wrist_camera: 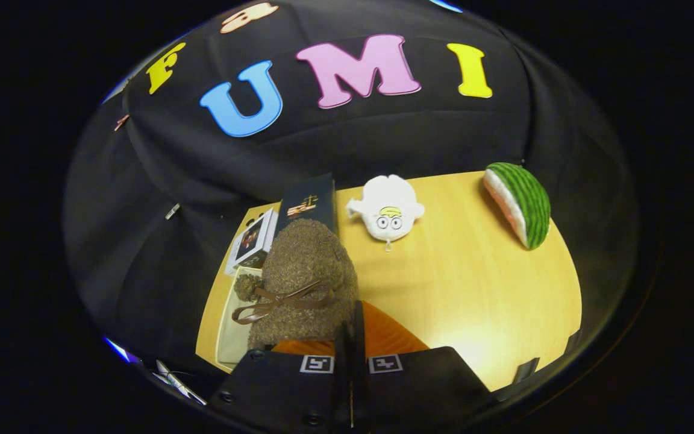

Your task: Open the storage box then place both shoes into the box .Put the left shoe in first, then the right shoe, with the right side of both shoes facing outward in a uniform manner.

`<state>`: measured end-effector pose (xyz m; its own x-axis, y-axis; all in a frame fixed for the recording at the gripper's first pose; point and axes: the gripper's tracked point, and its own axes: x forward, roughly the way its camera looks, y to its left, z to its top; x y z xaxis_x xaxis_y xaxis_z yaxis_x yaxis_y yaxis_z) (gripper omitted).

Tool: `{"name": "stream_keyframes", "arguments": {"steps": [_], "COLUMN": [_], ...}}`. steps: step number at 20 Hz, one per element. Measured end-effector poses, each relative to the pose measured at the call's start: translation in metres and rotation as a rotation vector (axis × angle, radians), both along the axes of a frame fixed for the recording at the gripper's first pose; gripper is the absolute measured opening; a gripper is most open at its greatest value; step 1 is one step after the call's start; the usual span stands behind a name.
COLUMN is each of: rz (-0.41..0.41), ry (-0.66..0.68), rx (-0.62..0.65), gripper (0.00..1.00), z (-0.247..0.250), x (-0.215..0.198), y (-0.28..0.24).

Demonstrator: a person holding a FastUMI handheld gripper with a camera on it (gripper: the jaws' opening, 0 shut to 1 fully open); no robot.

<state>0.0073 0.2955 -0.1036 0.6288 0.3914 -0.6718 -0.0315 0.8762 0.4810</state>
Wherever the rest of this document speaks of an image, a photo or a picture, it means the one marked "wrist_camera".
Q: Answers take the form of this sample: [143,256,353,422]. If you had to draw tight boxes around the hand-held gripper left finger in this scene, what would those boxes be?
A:
[208,325,352,434]

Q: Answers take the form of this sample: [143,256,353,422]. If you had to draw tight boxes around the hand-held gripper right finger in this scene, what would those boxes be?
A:
[352,300,496,434]

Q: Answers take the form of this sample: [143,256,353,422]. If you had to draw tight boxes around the grey fabric storage box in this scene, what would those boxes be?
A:
[216,265,270,370]

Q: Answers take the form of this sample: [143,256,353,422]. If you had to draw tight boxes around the brown fuzzy shoe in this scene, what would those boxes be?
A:
[231,218,360,351]

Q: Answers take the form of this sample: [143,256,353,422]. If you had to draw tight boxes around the white portrait cover book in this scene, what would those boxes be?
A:
[225,208,279,276]

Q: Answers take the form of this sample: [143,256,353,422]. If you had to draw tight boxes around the white plush toy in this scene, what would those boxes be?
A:
[346,175,425,252]

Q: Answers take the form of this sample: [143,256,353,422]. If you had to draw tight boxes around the black hardcover book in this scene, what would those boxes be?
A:
[275,174,339,239]

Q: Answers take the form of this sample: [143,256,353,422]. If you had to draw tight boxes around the watermelon slice plush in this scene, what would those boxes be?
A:
[483,162,551,250]

